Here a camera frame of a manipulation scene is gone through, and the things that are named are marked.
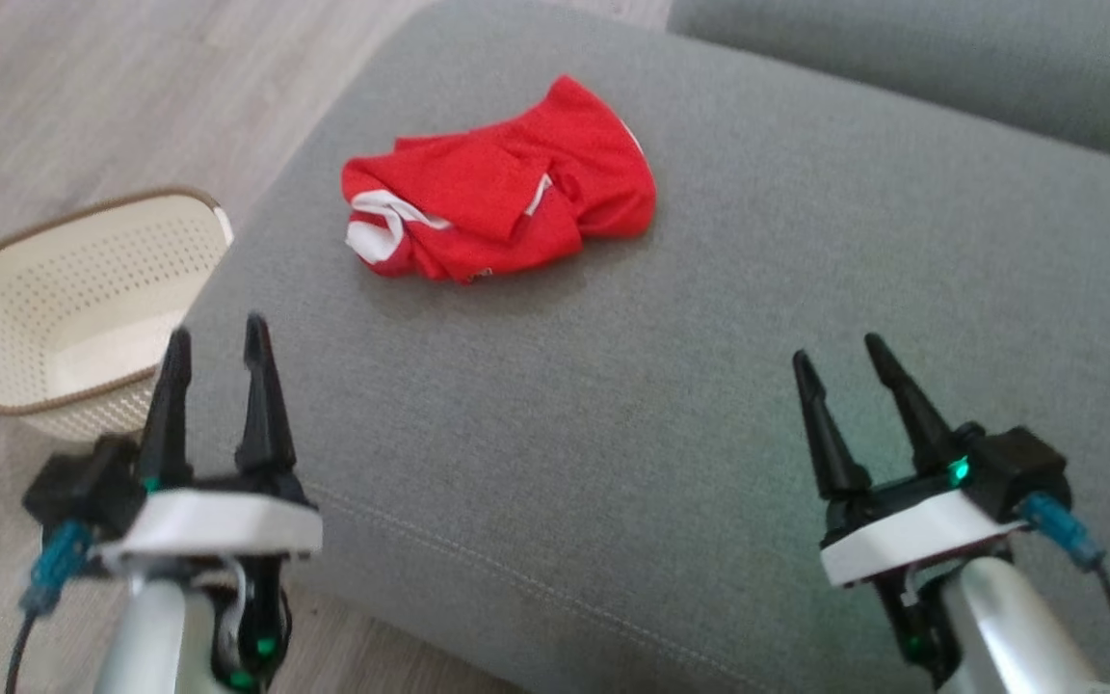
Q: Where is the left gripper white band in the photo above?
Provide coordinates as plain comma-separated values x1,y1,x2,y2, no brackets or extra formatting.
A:
95,312,324,572

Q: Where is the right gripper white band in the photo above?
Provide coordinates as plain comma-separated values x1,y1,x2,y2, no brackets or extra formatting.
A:
791,333,1034,590

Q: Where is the grey sofa seat cushion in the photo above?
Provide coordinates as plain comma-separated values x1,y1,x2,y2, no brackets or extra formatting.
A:
179,0,1110,694

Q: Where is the grey sofa back cushion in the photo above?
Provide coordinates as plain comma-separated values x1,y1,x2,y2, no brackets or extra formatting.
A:
667,0,1110,167

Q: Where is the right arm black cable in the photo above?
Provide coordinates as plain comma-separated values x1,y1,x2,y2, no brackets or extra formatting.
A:
1017,492,1110,691

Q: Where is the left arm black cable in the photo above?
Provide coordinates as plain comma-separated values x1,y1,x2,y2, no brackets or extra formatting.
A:
4,519,95,694

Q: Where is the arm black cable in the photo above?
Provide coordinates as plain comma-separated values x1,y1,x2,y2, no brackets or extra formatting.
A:
1017,492,1110,691
4,519,95,694

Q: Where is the cream perforated laundry basket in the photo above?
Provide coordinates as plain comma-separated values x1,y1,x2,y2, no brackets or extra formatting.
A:
0,185,236,444

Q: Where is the red sports shorts white trim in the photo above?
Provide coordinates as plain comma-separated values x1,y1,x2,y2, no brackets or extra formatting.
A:
340,74,658,284

